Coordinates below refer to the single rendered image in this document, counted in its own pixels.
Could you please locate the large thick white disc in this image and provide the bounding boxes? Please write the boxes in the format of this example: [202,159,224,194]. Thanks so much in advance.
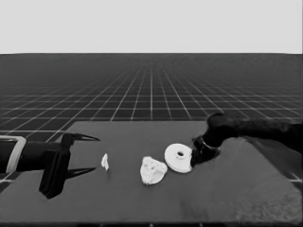
[164,143,194,174]

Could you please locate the small white T-shaped piece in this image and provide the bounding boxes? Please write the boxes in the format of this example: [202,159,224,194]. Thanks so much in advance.
[100,152,110,172]

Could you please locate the white round pinned carrier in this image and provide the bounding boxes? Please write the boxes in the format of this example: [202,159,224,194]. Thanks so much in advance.
[139,155,169,186]

